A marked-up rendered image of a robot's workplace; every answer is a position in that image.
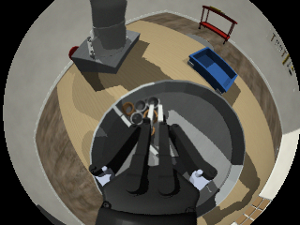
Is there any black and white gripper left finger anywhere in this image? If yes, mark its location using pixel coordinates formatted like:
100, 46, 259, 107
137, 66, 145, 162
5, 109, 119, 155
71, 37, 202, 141
89, 105, 154, 194

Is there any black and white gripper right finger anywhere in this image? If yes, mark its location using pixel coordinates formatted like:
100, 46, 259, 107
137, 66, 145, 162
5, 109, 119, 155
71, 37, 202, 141
158, 105, 218, 196

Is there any blue shallow tray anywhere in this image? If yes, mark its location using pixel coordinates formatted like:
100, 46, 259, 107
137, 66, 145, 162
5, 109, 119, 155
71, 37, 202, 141
187, 47, 238, 96

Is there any grey metal bushing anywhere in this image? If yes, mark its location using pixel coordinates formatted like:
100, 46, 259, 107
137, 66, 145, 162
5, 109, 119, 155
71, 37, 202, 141
134, 99, 148, 114
130, 112, 143, 126
146, 96, 160, 111

